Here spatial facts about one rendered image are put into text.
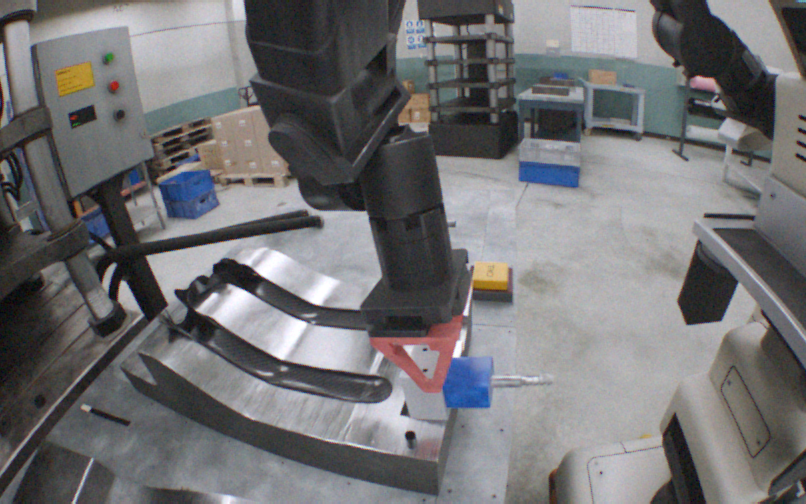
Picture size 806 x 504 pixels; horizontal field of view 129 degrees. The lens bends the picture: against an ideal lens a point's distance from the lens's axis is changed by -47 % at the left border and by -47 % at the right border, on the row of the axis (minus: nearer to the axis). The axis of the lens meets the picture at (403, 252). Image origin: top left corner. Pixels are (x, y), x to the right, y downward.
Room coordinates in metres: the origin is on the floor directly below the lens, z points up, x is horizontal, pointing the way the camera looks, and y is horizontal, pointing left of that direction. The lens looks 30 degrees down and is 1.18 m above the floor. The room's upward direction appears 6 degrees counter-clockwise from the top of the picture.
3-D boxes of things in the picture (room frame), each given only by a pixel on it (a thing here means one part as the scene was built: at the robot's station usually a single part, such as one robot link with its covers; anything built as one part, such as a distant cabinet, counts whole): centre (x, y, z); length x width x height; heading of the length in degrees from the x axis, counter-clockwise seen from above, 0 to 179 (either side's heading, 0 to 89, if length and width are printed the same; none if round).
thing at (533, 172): (3.21, -1.55, 0.11); 0.61 x 0.41 x 0.22; 60
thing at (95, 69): (0.76, 0.79, 0.74); 0.31 x 0.22 x 1.47; 162
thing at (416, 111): (7.16, -0.51, 0.42); 0.86 x 0.33 x 0.83; 60
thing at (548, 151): (3.21, -1.55, 0.28); 0.61 x 0.41 x 0.15; 60
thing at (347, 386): (0.33, 0.18, 0.92); 0.35 x 0.16 x 0.09; 72
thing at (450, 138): (4.86, -1.24, 1.03); 1.54 x 0.94 x 2.06; 150
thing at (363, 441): (0.35, 0.19, 0.87); 0.50 x 0.26 x 0.14; 72
